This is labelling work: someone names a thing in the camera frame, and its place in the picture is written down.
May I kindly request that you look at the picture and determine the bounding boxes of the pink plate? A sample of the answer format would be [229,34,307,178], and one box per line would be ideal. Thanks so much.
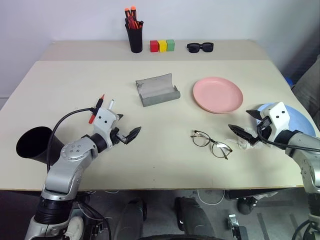
[192,76,244,115]

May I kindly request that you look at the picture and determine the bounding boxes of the dark rounded shape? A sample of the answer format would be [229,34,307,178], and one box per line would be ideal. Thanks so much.
[119,198,148,240]
[174,196,216,240]

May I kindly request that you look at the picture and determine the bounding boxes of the black wires under table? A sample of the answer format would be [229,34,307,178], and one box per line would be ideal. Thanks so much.
[73,191,113,240]

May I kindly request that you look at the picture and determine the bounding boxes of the person in grey clothes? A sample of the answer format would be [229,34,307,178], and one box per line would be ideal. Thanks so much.
[291,56,320,120]

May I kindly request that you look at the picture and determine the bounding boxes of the white rounded robot part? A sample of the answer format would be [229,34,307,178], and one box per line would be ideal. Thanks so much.
[65,215,85,239]

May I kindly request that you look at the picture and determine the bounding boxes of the black sunglasses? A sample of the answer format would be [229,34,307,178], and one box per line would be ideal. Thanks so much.
[186,42,215,54]

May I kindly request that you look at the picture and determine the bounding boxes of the white floor cable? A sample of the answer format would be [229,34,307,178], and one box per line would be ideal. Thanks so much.
[196,189,226,206]

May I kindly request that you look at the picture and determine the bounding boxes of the light blue plate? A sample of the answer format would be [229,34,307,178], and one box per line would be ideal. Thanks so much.
[254,102,317,138]

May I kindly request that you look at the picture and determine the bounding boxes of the crumpled white tissue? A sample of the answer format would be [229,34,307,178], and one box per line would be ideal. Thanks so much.
[225,126,266,151]

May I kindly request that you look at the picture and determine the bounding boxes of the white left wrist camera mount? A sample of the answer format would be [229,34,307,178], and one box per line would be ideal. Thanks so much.
[92,107,119,149]

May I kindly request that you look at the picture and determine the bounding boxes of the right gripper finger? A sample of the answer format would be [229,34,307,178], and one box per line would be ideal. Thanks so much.
[227,123,259,145]
[245,108,263,121]

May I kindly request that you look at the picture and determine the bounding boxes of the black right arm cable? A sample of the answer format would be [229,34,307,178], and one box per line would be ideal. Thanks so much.
[256,123,320,152]

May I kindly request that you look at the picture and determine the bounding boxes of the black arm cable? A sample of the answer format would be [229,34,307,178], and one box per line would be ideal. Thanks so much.
[256,123,320,152]
[46,106,99,175]

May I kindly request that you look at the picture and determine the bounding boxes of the black empty pen cup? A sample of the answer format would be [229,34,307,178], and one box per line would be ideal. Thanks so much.
[15,126,66,165]

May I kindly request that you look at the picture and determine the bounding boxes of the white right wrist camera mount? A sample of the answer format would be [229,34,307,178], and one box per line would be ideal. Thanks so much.
[268,101,293,133]

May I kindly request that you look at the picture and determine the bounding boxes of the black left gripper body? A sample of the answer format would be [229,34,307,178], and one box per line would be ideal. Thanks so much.
[109,114,127,146]

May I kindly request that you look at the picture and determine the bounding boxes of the yellow block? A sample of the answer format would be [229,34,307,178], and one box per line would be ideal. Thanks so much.
[157,39,168,54]

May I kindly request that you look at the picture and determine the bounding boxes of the thin-framed clear eyeglasses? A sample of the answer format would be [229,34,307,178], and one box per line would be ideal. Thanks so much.
[190,129,234,161]

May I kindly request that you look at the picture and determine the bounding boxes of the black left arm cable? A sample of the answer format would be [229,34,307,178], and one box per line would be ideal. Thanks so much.
[46,106,99,175]

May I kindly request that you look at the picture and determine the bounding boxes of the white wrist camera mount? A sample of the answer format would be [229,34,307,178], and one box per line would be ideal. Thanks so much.
[268,101,293,133]
[92,107,119,149]

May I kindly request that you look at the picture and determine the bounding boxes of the black pen cup with pens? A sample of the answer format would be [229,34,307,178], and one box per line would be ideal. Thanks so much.
[124,19,144,54]

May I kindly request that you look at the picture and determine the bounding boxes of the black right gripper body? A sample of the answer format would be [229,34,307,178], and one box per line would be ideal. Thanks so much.
[254,115,276,145]

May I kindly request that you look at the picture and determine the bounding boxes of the metal bracket on floor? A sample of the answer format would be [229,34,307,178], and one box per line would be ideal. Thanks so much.
[226,213,249,240]

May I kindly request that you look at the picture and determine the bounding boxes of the red and black pen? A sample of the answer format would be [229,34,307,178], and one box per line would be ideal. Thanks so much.
[88,93,106,124]

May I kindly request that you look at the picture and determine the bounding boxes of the grey glasses case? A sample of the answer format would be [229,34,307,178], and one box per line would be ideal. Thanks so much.
[135,72,182,108]

